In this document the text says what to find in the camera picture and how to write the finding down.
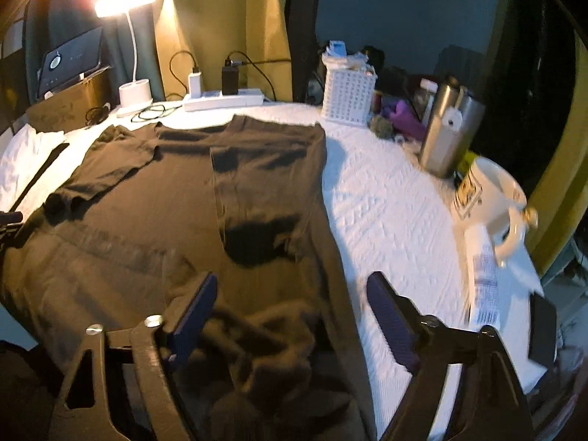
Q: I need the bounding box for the bundled black cable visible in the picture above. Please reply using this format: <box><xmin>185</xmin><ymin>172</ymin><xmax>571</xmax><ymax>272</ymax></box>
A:
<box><xmin>85</xmin><ymin>104</ymin><xmax>111</xmax><ymax>128</ymax></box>

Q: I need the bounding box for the black phone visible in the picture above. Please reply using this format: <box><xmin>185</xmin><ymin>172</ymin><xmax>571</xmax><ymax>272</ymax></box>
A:
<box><xmin>528</xmin><ymin>293</ymin><xmax>557</xmax><ymax>368</ymax></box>

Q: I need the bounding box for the brown cardboard box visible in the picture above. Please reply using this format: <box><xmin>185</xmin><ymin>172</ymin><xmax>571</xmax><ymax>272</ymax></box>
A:
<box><xmin>26</xmin><ymin>67</ymin><xmax>115</xmax><ymax>132</ymax></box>

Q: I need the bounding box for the white perforated basket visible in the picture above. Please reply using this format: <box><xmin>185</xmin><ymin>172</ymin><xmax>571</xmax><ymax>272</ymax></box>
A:
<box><xmin>321</xmin><ymin>66</ymin><xmax>378</xmax><ymax>126</ymax></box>

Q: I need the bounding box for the black strap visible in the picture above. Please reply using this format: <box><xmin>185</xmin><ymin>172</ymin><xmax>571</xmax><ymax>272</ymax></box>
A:
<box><xmin>8</xmin><ymin>142</ymin><xmax>70</xmax><ymax>214</ymax></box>

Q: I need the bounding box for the white power strip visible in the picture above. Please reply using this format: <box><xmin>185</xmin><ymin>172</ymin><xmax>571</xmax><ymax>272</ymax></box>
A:
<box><xmin>182</xmin><ymin>89</ymin><xmax>264</xmax><ymax>112</ymax></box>

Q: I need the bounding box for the white tube with barcode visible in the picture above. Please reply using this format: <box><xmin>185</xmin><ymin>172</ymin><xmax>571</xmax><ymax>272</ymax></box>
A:
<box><xmin>463</xmin><ymin>224</ymin><xmax>500</xmax><ymax>331</ymax></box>

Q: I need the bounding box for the purple cloth item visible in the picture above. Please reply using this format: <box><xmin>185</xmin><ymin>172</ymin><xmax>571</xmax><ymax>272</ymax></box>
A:
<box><xmin>381</xmin><ymin>100</ymin><xmax>427</xmax><ymax>142</ymax></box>

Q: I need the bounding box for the white ceramic mug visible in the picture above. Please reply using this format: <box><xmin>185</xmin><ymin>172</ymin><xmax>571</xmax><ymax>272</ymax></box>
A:
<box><xmin>451</xmin><ymin>156</ymin><xmax>538</xmax><ymax>264</ymax></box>

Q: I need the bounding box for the dark tablet screen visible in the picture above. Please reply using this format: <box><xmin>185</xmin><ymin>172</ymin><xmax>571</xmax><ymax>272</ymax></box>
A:
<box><xmin>36</xmin><ymin>26</ymin><xmax>103</xmax><ymax>100</ymax></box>

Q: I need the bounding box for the coiled black charging cable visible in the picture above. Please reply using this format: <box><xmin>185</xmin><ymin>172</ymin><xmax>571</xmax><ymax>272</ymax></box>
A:
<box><xmin>129</xmin><ymin>103</ymin><xmax>183</xmax><ymax>125</ymax></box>

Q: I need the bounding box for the white folded cloth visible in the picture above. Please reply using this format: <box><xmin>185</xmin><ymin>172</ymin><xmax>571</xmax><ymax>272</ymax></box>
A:
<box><xmin>1</xmin><ymin>124</ymin><xmax>65</xmax><ymax>212</ymax></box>

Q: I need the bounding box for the black charger plug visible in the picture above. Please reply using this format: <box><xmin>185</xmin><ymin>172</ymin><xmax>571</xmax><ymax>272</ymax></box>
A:
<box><xmin>221</xmin><ymin>59</ymin><xmax>239</xmax><ymax>96</ymax></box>

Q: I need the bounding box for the dark olive t-shirt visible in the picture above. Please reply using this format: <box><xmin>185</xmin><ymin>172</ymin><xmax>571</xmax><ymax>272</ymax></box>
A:
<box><xmin>1</xmin><ymin>115</ymin><xmax>376</xmax><ymax>440</ymax></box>

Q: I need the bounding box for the yellow curtain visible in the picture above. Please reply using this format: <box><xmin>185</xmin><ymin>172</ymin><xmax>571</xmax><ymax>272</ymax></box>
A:
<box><xmin>154</xmin><ymin>0</ymin><xmax>293</xmax><ymax>101</ymax></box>

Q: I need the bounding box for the white desk lamp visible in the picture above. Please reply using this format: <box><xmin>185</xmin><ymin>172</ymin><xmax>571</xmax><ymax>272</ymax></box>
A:
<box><xmin>94</xmin><ymin>0</ymin><xmax>155</xmax><ymax>118</ymax></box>

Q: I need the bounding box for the white charger plug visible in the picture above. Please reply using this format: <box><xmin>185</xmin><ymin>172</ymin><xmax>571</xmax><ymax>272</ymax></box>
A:
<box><xmin>189</xmin><ymin>67</ymin><xmax>202</xmax><ymax>98</ymax></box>

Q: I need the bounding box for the stainless steel tumbler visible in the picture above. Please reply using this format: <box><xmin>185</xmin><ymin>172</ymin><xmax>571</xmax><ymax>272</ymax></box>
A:
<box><xmin>419</xmin><ymin>74</ymin><xmax>485</xmax><ymax>179</ymax></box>

